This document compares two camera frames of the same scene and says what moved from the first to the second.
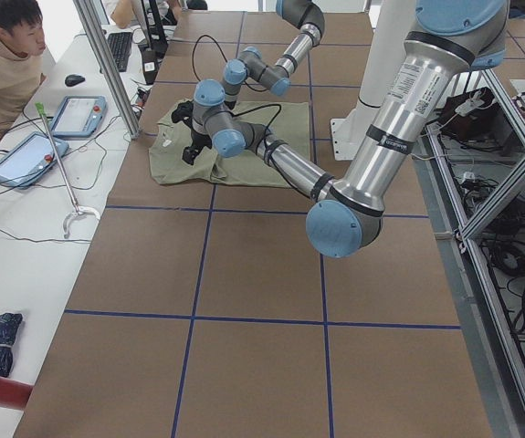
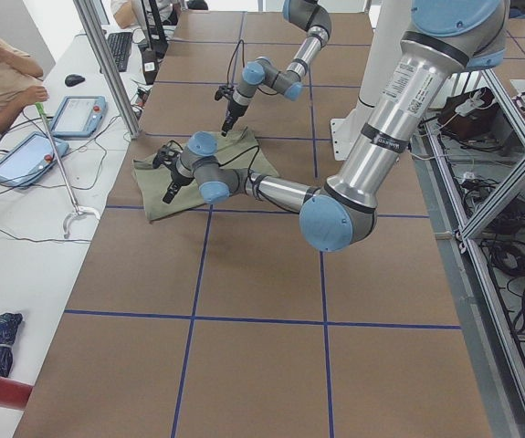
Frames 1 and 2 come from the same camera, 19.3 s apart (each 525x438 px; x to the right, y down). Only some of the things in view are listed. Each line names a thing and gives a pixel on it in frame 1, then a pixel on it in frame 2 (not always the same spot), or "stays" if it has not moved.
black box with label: x=150 y=65 stays
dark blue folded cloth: x=1 y=355 stays
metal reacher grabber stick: x=78 y=210 stays
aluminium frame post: x=111 y=65 stays
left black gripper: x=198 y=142 → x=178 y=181
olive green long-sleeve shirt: x=287 y=122 → x=237 y=150
